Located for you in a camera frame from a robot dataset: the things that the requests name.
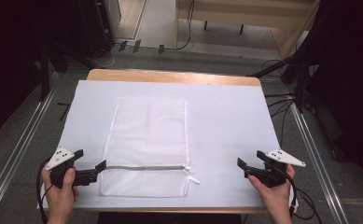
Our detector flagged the black curtain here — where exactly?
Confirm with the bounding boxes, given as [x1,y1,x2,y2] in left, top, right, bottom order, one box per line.
[289,0,363,190]
[0,0,117,147]

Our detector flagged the black hanging cable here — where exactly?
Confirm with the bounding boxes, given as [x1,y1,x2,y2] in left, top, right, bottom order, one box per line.
[138,0,196,52]

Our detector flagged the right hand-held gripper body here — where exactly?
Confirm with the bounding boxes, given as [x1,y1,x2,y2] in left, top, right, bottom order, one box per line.
[262,148,307,189]

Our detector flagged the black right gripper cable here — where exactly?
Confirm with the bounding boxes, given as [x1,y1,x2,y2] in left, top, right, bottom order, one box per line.
[272,166,324,224]

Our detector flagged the white floor cable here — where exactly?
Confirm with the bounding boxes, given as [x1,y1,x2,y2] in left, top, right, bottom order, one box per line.
[90,42,121,69]

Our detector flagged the black floor cables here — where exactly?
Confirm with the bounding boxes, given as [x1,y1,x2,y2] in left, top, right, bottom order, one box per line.
[261,59,297,147]

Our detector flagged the person's left hand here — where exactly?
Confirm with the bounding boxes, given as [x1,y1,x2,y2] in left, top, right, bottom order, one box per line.
[40,167,80,224]

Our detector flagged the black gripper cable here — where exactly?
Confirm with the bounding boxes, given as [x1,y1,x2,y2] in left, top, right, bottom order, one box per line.
[272,166,324,224]
[35,158,56,224]

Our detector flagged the white table sheet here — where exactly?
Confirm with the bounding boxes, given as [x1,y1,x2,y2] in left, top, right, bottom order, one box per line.
[38,79,299,210]

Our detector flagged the person's right hand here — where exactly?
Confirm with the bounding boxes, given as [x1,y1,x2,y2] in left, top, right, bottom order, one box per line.
[247,163,297,224]

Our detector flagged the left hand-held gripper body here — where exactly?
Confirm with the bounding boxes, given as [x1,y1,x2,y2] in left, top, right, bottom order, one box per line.
[45,147,78,189]

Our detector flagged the metal floor rail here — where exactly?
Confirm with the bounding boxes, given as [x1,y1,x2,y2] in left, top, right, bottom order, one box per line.
[289,101,351,224]
[0,70,63,218]

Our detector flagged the white mesh laundry bag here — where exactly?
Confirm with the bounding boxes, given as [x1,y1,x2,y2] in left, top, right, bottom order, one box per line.
[99,96,201,198]

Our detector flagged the wooden bench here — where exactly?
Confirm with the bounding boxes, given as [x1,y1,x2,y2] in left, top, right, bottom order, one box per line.
[175,0,322,35]

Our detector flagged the black metal stand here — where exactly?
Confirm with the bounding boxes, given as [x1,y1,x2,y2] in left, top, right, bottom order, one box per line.
[246,50,314,115]

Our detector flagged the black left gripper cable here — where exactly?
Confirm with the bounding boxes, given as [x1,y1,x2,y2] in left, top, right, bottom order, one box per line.
[35,158,56,224]

